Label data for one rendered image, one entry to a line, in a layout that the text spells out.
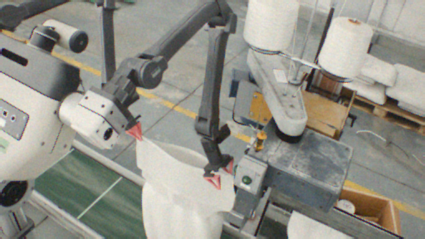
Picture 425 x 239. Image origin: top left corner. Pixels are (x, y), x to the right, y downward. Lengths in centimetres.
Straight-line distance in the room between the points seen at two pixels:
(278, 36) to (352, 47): 23
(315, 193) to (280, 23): 52
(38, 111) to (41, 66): 12
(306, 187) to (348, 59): 40
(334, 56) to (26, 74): 88
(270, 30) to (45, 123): 71
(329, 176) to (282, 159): 14
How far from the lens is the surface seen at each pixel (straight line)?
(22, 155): 100
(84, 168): 230
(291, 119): 106
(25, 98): 100
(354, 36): 108
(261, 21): 112
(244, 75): 145
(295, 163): 104
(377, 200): 280
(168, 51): 101
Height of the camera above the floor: 202
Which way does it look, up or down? 38 degrees down
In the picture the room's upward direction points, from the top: 9 degrees clockwise
